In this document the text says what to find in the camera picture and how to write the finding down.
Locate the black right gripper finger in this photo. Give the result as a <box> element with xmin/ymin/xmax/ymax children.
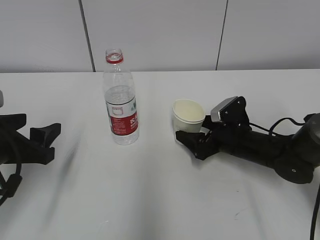
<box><xmin>201</xmin><ymin>117</ymin><xmax>213</xmax><ymax>130</ymax></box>
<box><xmin>175</xmin><ymin>130</ymin><xmax>207</xmax><ymax>160</ymax></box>

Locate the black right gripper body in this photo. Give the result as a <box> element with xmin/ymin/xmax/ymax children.
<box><xmin>204</xmin><ymin>122</ymin><xmax>252</xmax><ymax>159</ymax></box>

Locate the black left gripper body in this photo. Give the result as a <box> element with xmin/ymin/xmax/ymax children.
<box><xmin>0</xmin><ymin>113</ymin><xmax>32</xmax><ymax>164</ymax></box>

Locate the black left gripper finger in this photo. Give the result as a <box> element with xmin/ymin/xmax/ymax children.
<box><xmin>24</xmin><ymin>143</ymin><xmax>55</xmax><ymax>165</ymax></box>
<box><xmin>29</xmin><ymin>123</ymin><xmax>62</xmax><ymax>148</ymax></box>

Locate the white paper cup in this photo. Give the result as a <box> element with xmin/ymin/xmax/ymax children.
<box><xmin>172</xmin><ymin>99</ymin><xmax>206</xmax><ymax>133</ymax></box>

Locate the clear plastic water bottle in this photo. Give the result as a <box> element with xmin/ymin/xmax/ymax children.
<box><xmin>102</xmin><ymin>48</ymin><xmax>140</xmax><ymax>146</ymax></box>

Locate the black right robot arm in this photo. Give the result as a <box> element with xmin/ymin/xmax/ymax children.
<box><xmin>175</xmin><ymin>113</ymin><xmax>320</xmax><ymax>184</ymax></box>

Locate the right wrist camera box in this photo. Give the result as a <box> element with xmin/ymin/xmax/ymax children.
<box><xmin>210</xmin><ymin>96</ymin><xmax>249</xmax><ymax>126</ymax></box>

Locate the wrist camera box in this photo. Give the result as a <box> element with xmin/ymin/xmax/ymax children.
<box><xmin>0</xmin><ymin>90</ymin><xmax>4</xmax><ymax>108</ymax></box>
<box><xmin>210</xmin><ymin>96</ymin><xmax>249</xmax><ymax>126</ymax></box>

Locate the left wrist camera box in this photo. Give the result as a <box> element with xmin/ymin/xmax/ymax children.
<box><xmin>0</xmin><ymin>90</ymin><xmax>4</xmax><ymax>108</ymax></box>

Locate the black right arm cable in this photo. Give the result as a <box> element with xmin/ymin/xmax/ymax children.
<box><xmin>248</xmin><ymin>116</ymin><xmax>320</xmax><ymax>240</ymax></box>

